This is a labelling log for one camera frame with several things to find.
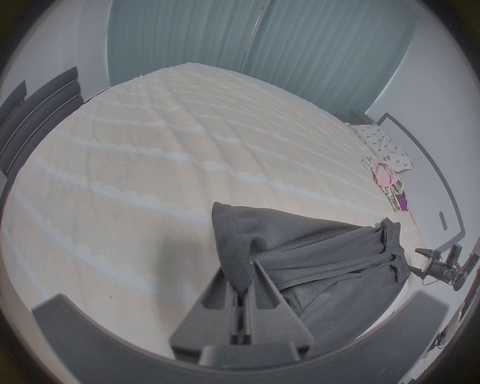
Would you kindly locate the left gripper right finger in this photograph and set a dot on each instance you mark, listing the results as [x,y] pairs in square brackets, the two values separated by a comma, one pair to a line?
[279,326]

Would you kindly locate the grey bedside table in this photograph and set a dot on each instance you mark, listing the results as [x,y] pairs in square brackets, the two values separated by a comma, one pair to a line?
[350,115]

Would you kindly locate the purple garment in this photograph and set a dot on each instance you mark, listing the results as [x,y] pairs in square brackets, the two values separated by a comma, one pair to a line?
[402,201]

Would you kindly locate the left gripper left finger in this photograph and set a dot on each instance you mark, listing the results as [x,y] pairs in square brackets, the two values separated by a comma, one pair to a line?
[202,330]

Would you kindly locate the white printed pillow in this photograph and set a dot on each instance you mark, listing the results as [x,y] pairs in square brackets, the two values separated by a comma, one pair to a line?
[386,144]

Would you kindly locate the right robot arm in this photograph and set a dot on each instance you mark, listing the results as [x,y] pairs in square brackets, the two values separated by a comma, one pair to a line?
[459,275]

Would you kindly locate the blue-green curtain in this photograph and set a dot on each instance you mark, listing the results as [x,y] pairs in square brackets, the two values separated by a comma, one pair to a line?
[180,37]
[330,48]

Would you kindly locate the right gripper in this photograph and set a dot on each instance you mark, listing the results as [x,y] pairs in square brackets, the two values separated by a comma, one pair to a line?
[435,267]

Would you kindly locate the black T-shirt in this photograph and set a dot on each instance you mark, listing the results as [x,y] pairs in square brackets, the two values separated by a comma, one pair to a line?
[318,255]

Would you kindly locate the bed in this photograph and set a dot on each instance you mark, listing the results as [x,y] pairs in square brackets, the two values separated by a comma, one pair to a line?
[150,150]

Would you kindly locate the white printed garment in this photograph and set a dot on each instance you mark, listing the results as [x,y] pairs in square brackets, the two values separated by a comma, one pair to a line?
[393,195]

